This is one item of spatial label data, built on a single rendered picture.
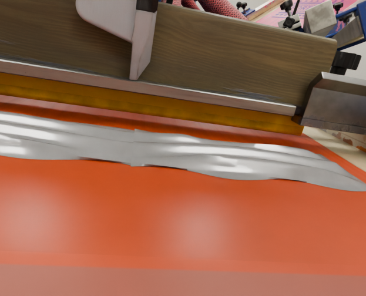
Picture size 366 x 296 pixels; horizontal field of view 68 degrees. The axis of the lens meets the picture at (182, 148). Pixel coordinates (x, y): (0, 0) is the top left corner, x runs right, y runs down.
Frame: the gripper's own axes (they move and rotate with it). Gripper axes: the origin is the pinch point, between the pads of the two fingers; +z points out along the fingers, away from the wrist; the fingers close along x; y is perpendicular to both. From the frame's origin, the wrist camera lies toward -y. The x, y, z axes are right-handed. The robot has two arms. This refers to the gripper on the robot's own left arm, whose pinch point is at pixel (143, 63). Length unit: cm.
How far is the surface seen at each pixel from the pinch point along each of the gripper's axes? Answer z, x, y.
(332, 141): 5.3, -1.2, -23.0
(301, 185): 5.3, 11.4, -11.5
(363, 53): -25, -216, -200
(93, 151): 5.0, 10.1, 2.5
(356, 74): -6, -215, -200
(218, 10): -14, -63, -20
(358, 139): 4.4, -0.1, -25.3
